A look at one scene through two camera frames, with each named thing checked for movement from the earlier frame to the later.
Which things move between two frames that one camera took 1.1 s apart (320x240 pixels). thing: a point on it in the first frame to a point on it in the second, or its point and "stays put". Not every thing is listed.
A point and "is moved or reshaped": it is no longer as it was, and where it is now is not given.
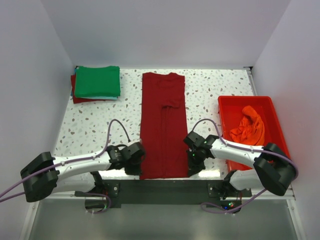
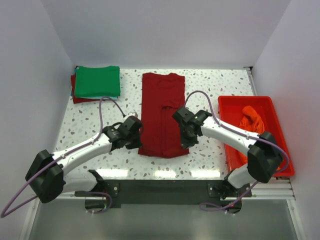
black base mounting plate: (226, 192) stays put
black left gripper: (133, 169) to (136, 142)
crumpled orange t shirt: (250, 130) stays put
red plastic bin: (251, 121) stays put
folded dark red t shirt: (77, 100) stays put
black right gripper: (195, 167) to (188, 142)
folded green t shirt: (97, 81) stays put
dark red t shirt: (163, 126) is moved or reshaped
